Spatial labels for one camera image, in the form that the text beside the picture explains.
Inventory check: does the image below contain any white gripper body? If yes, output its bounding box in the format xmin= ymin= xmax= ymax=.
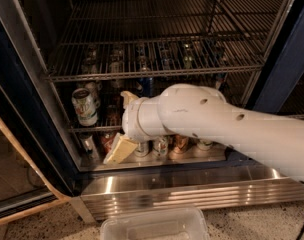
xmin=122 ymin=97 xmax=166 ymax=142

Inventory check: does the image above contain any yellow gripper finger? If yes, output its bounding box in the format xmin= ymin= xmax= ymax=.
xmin=120 ymin=91 xmax=138 ymax=109
xmin=103 ymin=133 xmax=138 ymax=165

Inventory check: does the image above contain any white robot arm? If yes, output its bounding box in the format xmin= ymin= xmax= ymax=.
xmin=104 ymin=84 xmax=304 ymax=183

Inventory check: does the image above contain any red coca-cola can bottom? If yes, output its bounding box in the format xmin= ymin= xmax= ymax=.
xmin=100 ymin=131 xmax=117 ymax=154

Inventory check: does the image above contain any white green can bottom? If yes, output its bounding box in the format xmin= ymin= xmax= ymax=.
xmin=134 ymin=142 xmax=149 ymax=157

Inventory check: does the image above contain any red can middle shelf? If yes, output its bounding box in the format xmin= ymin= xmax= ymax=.
xmin=106 ymin=105 xmax=121 ymax=126

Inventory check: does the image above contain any blue pepsi can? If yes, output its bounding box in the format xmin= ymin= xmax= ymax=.
xmin=136 ymin=77 xmax=154 ymax=97

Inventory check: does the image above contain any white 7up can bottom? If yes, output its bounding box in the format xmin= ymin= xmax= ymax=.
xmin=152 ymin=136 xmax=169 ymax=158

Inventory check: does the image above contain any silver can bottom left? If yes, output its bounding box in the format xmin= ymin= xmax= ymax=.
xmin=79 ymin=133 xmax=100 ymax=160

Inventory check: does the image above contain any orange brown can bottom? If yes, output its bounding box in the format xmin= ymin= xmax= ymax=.
xmin=173 ymin=135 xmax=189 ymax=154

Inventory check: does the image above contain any white can bottom right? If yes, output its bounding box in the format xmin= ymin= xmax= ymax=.
xmin=197 ymin=139 xmax=213 ymax=151

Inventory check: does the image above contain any pepsi can right rear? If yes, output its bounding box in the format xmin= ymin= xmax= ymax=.
xmin=215 ymin=73 xmax=226 ymax=90

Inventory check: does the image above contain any open glass fridge door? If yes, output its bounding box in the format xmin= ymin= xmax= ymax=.
xmin=0 ymin=7 xmax=76 ymax=228

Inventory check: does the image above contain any clear plastic bin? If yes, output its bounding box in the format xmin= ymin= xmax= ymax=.
xmin=100 ymin=207 xmax=211 ymax=240

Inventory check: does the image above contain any stainless steel kick plate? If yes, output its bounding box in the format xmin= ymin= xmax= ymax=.
xmin=81 ymin=165 xmax=304 ymax=220

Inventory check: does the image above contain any middle wire fridge shelf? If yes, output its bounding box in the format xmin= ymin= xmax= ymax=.
xmin=55 ymin=72 xmax=254 ymax=133

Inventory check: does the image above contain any wire fridge shelf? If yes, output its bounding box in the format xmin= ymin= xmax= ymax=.
xmin=47 ymin=0 xmax=282 ymax=82
xmin=55 ymin=72 xmax=254 ymax=133

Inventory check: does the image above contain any upper wire fridge shelf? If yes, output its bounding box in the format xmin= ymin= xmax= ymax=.
xmin=47 ymin=0 xmax=282 ymax=82

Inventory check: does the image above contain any blue fridge centre post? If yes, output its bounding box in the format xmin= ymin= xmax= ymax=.
xmin=246 ymin=0 xmax=304 ymax=113

